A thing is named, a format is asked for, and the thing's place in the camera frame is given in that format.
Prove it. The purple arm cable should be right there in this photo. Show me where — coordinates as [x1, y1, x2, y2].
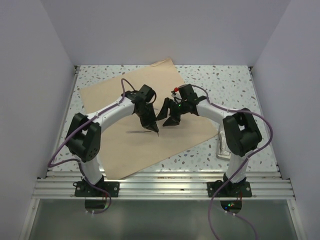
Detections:
[47, 78, 136, 215]
[192, 84, 273, 240]

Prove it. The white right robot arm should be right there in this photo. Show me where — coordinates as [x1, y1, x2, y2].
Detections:
[156, 84, 262, 197]

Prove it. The beige cloth drape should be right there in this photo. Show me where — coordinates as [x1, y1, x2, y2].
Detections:
[79, 58, 218, 180]

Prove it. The clear suture packet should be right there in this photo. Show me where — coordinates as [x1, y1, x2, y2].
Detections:
[219, 133, 229, 155]

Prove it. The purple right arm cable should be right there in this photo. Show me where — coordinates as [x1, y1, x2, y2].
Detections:
[192, 84, 273, 240]

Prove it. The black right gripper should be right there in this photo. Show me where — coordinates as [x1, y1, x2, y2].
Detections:
[157, 97, 189, 127]

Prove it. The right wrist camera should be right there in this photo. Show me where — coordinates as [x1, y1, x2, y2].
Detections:
[171, 87, 181, 99]

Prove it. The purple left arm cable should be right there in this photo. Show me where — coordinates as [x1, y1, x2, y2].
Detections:
[47, 78, 136, 215]

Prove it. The aluminium rail frame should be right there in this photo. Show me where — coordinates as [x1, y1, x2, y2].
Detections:
[18, 65, 308, 240]

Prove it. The metal instrument tray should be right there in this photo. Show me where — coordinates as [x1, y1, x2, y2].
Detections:
[216, 126, 231, 161]

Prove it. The steel scalpel handle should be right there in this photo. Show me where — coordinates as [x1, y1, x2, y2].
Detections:
[126, 130, 152, 134]

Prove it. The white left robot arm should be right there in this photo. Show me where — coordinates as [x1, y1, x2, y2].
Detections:
[65, 84, 159, 197]

